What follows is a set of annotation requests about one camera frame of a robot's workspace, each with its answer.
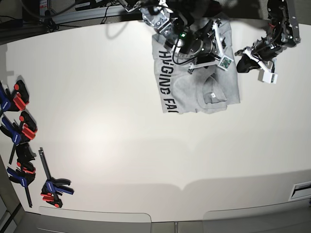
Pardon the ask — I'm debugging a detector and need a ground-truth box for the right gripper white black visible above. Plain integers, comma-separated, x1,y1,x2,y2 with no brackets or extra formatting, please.
188,19,226,73

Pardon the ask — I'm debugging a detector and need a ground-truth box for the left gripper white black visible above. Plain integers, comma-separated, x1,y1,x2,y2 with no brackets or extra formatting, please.
235,40,279,73

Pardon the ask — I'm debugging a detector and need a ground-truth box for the grey T-shirt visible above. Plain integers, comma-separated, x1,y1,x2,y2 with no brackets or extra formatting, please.
152,34,240,114

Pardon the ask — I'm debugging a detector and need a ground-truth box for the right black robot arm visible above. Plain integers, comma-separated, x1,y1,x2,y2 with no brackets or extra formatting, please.
120,0,233,73

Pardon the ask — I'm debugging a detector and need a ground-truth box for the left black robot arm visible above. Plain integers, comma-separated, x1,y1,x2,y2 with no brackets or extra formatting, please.
236,0,301,73

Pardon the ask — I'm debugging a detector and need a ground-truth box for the blue red bar clamp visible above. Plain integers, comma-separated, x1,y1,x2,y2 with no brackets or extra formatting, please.
38,148,74,208
7,143,36,208
0,110,37,165
0,80,29,116

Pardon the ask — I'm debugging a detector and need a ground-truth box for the top blue red bar clamp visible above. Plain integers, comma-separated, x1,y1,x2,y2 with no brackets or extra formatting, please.
0,80,29,116

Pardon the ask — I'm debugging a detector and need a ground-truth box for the right blue red bar clamp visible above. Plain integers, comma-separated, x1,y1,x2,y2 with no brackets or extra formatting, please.
38,148,74,208

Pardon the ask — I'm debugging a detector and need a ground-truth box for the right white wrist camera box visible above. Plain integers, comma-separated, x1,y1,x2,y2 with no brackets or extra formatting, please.
218,55,233,71

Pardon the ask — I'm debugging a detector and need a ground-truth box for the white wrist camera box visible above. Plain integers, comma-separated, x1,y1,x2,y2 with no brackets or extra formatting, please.
218,55,233,71
258,70,278,84

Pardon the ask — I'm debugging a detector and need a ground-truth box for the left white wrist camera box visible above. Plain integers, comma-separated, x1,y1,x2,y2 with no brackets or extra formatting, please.
258,70,278,84

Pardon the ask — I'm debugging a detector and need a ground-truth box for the aluminium extrusion rail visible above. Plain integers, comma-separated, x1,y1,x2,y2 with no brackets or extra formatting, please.
34,5,143,28

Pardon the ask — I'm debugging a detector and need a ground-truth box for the white slotted wall plate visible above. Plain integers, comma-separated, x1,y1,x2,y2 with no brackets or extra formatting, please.
289,181,311,201

